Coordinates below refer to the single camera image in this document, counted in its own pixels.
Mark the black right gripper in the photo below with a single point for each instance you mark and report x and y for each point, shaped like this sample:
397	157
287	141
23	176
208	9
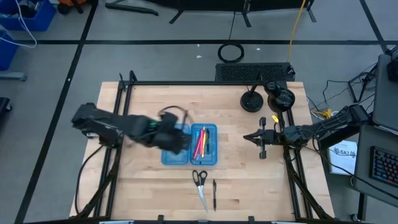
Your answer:
270	137

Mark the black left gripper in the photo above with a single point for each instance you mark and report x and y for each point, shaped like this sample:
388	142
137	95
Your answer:
169	138

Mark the pink pencil with yellow cap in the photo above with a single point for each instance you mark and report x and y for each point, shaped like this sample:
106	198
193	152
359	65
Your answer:
197	147

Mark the pink highlighter pen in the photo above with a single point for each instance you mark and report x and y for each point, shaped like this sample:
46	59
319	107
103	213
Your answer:
201	140

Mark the black marker pen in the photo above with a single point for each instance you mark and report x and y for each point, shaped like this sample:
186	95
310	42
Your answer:
207	141

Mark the clear pen with black grip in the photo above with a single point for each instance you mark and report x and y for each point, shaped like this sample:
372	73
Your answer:
214	196

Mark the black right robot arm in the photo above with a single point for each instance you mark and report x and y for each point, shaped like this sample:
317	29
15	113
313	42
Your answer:
326	127

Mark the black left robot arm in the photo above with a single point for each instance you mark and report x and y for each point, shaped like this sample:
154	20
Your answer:
109	124

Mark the blue plastic hinged supply box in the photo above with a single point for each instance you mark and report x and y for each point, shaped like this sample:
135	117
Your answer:
174	157

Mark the yellow tag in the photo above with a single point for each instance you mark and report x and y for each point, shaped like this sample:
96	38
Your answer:
275	118

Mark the black gooseneck desk lamp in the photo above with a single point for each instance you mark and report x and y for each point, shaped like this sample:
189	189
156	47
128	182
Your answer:
252	102

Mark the black perforated metal case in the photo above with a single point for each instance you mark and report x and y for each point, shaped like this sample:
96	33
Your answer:
248	72

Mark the white printed paper sheet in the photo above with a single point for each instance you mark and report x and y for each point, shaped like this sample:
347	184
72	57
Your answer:
343	155

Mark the grey side desk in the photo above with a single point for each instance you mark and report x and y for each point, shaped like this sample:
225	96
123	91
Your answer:
363	168

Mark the black computer keyboard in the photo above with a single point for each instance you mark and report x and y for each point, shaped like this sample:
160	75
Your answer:
385	166

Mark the black folding partition screen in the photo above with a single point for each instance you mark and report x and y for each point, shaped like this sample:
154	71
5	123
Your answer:
217	3

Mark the blue plastic storage bin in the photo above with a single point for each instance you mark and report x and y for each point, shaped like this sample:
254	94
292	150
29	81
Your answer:
6	49
40	20

